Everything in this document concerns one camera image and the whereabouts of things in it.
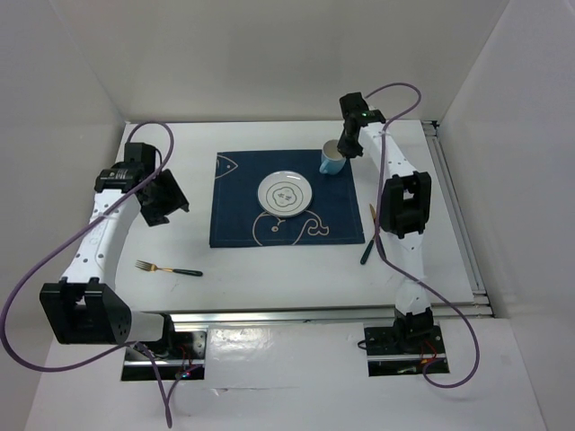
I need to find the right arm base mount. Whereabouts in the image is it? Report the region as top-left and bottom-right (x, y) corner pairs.
(357, 325), (450, 377)

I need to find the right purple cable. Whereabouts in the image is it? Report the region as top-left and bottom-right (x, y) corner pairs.
(366, 83), (481, 388)

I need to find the white plate blue rim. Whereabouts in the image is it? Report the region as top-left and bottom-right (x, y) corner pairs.
(257, 171), (314, 218)

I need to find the purple cable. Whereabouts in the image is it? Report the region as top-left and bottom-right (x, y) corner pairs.
(366, 83), (481, 388)
(0, 120), (188, 428)

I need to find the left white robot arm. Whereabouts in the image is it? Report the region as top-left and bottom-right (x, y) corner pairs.
(40, 143), (189, 358)

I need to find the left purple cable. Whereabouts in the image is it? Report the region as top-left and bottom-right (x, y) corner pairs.
(0, 120), (188, 428)

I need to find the gold fork dark handle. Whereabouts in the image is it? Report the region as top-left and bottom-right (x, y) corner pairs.
(135, 260), (203, 277)

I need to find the aluminium table frame rail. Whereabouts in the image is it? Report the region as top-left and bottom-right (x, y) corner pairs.
(69, 119), (495, 327)

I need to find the light blue mug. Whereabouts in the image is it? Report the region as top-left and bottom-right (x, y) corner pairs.
(319, 140), (347, 175)

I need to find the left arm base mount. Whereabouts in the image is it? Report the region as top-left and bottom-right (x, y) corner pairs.
(120, 330), (208, 382)

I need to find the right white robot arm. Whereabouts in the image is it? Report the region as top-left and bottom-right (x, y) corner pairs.
(337, 92), (434, 353)

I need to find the blue whale placemat cloth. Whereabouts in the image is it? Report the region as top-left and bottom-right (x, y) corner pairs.
(209, 149), (365, 248)

